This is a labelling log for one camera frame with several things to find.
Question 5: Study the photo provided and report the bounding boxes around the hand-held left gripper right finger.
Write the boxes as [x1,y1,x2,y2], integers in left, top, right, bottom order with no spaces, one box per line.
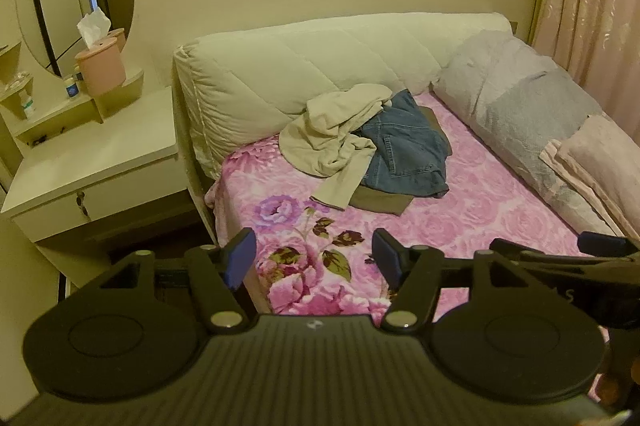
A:
[372,227,546,333]

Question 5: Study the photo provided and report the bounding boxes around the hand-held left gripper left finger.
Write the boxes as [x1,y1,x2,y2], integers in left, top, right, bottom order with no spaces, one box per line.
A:
[67,227,257,333]

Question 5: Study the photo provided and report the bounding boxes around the white tissue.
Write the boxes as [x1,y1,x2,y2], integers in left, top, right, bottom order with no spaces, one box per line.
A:
[76,7,112,49]

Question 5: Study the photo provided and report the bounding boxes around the blue denim shorts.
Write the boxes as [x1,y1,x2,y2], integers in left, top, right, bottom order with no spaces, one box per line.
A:
[357,90,449,199]

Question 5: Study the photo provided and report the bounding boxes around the grey and beige quilt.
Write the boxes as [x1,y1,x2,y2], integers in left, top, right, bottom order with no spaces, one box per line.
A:
[432,30,626,237]

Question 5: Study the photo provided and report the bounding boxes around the pink tissue box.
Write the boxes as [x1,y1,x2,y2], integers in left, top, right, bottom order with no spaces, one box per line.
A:
[74,28,127,96]

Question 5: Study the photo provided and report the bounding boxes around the pink floral blanket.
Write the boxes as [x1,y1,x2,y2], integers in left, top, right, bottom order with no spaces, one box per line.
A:
[205,90,616,327]

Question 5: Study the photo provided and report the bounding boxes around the pale pink folded blanket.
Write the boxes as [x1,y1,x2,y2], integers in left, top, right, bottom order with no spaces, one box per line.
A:
[539,115,640,237]

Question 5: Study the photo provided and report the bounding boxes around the olive green garment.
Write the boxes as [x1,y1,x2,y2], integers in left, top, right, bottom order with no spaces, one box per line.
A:
[348,106,453,217]

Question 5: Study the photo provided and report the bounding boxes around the white dressing table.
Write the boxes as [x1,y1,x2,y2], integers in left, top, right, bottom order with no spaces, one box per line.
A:
[0,40,196,257]

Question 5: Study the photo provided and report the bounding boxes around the cream padded headboard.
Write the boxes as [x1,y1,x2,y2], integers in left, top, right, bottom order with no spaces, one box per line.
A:
[172,12,516,179]

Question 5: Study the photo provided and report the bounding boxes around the beige shirt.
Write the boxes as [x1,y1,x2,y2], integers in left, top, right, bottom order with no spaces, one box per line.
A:
[279,84,393,210]

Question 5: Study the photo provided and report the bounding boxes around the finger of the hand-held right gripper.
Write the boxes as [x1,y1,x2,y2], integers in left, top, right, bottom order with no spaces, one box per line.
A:
[490,238,640,267]
[577,231,635,257]

